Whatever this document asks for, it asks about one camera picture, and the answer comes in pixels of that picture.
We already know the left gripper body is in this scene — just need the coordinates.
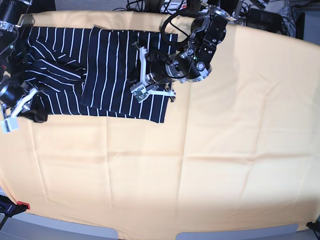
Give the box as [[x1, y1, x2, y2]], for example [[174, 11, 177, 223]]
[[148, 58, 174, 84]]

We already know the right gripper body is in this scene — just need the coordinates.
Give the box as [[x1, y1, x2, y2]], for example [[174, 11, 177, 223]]
[[0, 81, 28, 109]]

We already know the navy white striped T-shirt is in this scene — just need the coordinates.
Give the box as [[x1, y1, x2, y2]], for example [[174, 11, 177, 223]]
[[17, 26, 178, 123]]

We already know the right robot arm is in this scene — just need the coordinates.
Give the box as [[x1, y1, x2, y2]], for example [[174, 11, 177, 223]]
[[0, 0, 38, 120]]

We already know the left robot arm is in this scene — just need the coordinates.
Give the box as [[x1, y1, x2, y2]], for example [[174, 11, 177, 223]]
[[128, 0, 242, 103]]

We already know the yellow table cloth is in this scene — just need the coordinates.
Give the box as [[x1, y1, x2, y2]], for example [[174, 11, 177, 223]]
[[0, 24, 320, 240]]

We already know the blue red table clamp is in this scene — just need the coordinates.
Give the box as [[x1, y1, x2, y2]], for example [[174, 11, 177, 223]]
[[0, 195, 30, 217]]

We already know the black power adapter box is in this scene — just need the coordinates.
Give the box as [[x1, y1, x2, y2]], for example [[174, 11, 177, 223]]
[[246, 8, 283, 28]]

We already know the black computer tower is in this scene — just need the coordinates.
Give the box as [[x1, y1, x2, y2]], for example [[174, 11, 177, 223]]
[[295, 12, 306, 40]]

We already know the black clamp right corner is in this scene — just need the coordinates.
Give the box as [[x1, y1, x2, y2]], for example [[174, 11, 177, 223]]
[[306, 220, 320, 240]]

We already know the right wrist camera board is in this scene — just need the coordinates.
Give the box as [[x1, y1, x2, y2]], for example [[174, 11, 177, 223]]
[[0, 117, 19, 134]]

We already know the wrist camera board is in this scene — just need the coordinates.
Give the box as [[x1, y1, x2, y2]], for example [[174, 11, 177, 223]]
[[0, 117, 19, 134], [130, 82, 149, 104]]

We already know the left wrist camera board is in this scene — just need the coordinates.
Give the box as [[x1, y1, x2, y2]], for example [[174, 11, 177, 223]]
[[130, 82, 149, 104]]

